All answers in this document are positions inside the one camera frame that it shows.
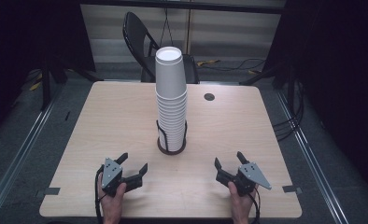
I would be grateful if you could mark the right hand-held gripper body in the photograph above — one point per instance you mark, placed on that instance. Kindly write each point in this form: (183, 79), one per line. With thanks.
(250, 177)

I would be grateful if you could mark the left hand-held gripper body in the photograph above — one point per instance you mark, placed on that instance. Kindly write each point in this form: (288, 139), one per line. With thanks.
(111, 174)

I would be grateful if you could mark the stack of white paper cups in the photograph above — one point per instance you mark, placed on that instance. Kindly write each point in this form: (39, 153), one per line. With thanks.
(172, 124)

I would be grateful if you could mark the person's right hand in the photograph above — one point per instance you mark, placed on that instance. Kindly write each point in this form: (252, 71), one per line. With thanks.
(241, 208)

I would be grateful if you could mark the person's left hand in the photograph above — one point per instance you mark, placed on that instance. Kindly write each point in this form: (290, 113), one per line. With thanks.
(112, 207)

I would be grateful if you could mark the grey tape strip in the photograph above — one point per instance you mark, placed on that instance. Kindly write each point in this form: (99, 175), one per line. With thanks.
(291, 188)

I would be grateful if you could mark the round dark table grommet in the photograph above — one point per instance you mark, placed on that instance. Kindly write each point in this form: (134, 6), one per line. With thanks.
(209, 96)

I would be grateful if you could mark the black metal stand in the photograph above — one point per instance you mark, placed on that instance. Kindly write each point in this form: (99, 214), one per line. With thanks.
(289, 87)
(45, 87)

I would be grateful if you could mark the yellow floor tape piece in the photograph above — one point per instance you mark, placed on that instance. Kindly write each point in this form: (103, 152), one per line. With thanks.
(35, 86)
(207, 62)

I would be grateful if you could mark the black folding chair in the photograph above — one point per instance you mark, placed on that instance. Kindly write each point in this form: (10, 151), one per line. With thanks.
(134, 32)

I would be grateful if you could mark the metal floor rail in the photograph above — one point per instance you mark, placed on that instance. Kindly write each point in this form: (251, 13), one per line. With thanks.
(309, 155)
(20, 155)

